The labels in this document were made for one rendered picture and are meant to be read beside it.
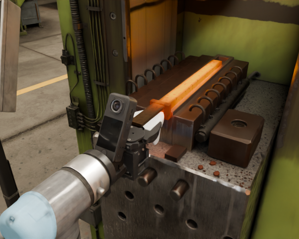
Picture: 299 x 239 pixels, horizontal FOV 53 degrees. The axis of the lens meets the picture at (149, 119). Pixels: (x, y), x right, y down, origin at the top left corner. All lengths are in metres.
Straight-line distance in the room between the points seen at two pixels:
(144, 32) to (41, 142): 1.69
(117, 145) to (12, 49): 0.46
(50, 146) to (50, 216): 1.96
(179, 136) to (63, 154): 1.65
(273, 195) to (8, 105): 0.71
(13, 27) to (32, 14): 5.11
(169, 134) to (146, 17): 0.37
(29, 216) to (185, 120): 0.36
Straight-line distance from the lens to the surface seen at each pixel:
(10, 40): 0.85
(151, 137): 0.54
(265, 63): 1.05
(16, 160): 2.31
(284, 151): 0.76
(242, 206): 0.62
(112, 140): 0.50
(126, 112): 0.49
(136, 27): 0.85
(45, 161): 2.22
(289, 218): 0.89
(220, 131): 0.62
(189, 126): 0.64
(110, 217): 0.89
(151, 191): 0.71
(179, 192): 0.62
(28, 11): 5.94
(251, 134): 0.63
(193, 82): 0.76
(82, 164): 0.46
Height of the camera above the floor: 1.31
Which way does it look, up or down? 31 degrees down
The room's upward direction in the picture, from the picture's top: straight up
